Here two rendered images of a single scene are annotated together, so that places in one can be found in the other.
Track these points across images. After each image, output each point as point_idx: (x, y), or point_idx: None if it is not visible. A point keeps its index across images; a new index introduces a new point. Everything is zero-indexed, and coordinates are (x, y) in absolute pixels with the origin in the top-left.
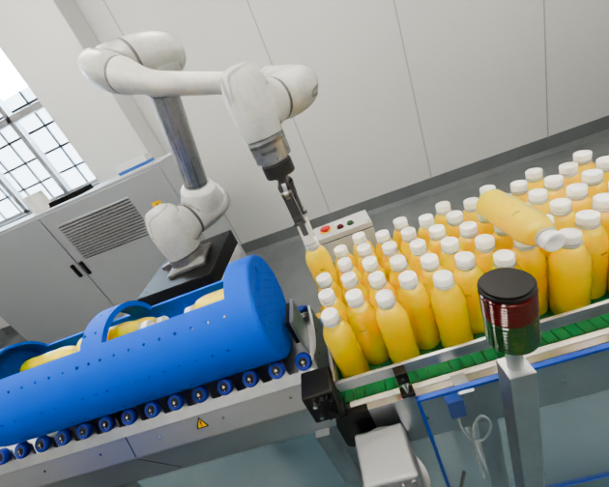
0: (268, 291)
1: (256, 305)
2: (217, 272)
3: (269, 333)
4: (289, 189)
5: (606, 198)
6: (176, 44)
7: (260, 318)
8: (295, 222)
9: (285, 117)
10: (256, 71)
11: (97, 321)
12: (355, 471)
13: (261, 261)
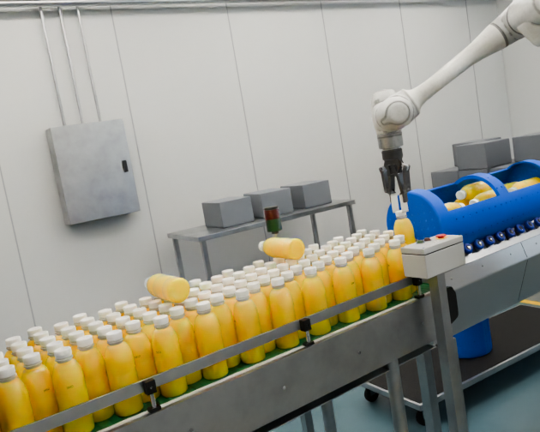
0: (414, 219)
1: (391, 208)
2: None
3: (390, 225)
4: (380, 167)
5: (237, 272)
6: (525, 7)
7: (389, 213)
8: (387, 189)
9: (381, 129)
10: (372, 99)
11: (471, 174)
12: (423, 393)
13: (426, 205)
